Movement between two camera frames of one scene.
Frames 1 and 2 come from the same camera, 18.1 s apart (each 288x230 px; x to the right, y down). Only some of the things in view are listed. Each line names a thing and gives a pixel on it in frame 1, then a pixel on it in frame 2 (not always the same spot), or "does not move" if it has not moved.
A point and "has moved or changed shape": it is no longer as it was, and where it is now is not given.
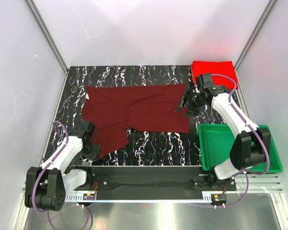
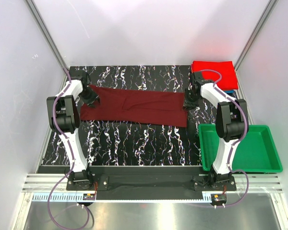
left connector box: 89,197 does not move
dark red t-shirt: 112,111 has moved or changed shape
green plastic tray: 216,140 does not move
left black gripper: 93,154 → 94,97
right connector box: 219,198 does not move
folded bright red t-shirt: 225,68 does not move
